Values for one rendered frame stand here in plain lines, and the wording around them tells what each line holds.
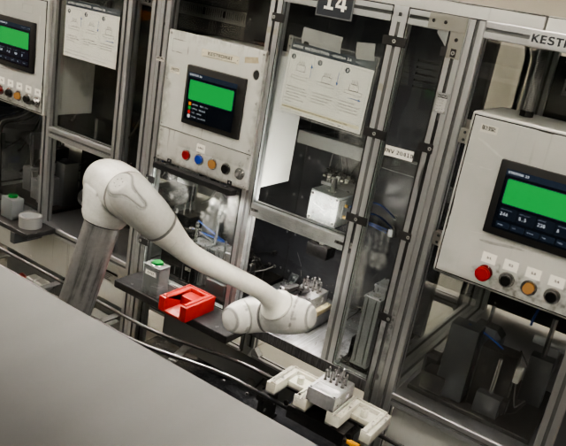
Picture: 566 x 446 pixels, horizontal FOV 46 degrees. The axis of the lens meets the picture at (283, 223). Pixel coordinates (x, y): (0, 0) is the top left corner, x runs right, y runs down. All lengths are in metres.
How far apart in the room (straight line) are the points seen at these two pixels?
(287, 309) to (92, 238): 0.58
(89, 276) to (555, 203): 1.24
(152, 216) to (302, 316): 0.54
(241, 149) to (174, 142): 0.30
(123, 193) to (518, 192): 1.00
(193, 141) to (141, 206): 0.70
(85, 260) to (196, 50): 0.84
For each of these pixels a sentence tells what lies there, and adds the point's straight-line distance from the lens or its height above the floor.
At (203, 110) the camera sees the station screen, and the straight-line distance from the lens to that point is 2.31.
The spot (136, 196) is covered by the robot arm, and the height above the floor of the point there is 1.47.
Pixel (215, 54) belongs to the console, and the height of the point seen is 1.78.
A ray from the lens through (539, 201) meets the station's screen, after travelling 1.82.
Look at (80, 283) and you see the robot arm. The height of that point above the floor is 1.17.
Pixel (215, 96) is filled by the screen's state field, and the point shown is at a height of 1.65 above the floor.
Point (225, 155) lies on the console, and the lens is 2.29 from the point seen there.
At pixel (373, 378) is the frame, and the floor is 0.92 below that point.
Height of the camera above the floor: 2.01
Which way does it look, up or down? 19 degrees down
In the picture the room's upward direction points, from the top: 10 degrees clockwise
